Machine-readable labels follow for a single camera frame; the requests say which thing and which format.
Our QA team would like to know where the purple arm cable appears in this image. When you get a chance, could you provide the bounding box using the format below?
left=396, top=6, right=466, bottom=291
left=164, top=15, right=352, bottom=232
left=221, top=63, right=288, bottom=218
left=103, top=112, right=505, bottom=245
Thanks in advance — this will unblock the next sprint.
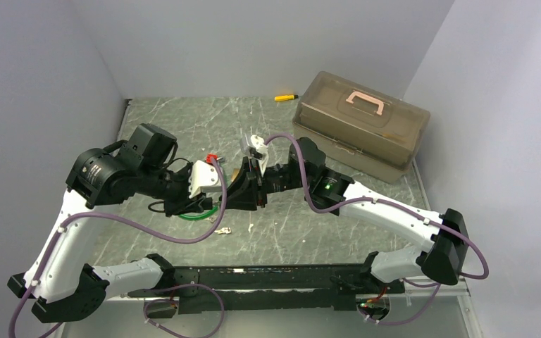
left=263, top=132, right=490, bottom=327
left=8, top=158, right=228, bottom=338

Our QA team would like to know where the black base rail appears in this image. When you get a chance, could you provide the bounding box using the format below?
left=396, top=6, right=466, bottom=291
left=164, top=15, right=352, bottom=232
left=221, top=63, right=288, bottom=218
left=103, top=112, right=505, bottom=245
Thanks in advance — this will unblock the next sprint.
left=128, top=263, right=405, bottom=314

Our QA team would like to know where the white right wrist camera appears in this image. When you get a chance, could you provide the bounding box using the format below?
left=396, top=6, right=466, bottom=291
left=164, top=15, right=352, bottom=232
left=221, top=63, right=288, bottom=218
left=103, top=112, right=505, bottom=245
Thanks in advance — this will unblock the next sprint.
left=240, top=134, right=269, bottom=176

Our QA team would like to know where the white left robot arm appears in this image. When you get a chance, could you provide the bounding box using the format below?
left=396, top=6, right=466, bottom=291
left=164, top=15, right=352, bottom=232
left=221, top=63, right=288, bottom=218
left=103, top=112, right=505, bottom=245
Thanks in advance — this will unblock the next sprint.
left=8, top=123, right=226, bottom=324

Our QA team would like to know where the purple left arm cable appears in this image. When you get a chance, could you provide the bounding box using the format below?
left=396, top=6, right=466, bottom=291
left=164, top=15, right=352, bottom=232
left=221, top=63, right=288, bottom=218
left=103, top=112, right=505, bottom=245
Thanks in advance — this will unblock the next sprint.
left=8, top=158, right=228, bottom=338

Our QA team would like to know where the translucent brown toolbox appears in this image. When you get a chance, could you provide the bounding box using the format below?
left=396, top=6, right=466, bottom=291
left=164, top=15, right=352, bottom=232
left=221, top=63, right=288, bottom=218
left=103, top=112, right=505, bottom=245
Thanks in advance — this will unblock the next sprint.
left=292, top=71, right=430, bottom=183

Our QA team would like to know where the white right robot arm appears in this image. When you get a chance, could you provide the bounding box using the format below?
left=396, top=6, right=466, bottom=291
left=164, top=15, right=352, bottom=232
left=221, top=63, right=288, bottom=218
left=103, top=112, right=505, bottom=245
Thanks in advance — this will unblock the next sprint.
left=224, top=134, right=468, bottom=292

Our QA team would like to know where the green cable lock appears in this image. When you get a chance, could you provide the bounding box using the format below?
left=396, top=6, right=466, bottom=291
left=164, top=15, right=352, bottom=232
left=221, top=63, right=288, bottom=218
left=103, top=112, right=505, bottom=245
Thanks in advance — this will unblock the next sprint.
left=178, top=209, right=217, bottom=221

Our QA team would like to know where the yellow screwdriver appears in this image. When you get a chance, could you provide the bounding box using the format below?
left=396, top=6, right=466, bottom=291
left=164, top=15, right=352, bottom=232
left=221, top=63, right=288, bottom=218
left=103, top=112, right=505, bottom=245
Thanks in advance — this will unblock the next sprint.
left=274, top=94, right=299, bottom=102

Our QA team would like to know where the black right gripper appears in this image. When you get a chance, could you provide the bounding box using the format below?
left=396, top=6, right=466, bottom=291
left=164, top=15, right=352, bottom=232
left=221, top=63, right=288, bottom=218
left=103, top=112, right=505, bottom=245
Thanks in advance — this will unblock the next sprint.
left=219, top=157, right=312, bottom=211

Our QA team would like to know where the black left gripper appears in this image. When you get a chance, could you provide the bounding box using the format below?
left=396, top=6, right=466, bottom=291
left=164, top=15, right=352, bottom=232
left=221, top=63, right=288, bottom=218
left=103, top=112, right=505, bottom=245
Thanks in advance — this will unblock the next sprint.
left=137, top=161, right=207, bottom=218

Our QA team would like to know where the silver key bunch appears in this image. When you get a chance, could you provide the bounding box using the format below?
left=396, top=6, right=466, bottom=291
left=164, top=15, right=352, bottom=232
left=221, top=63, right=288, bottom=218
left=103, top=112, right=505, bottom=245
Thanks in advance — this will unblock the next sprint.
left=215, top=227, right=232, bottom=234

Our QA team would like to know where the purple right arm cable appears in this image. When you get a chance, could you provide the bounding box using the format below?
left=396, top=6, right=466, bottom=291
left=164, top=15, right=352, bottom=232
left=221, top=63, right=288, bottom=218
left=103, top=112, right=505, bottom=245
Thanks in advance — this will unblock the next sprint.
left=263, top=132, right=490, bottom=327

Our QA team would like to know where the brass padlock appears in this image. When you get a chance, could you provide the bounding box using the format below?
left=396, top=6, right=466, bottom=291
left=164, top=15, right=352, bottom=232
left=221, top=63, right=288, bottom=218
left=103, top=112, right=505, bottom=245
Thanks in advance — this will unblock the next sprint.
left=230, top=168, right=241, bottom=182

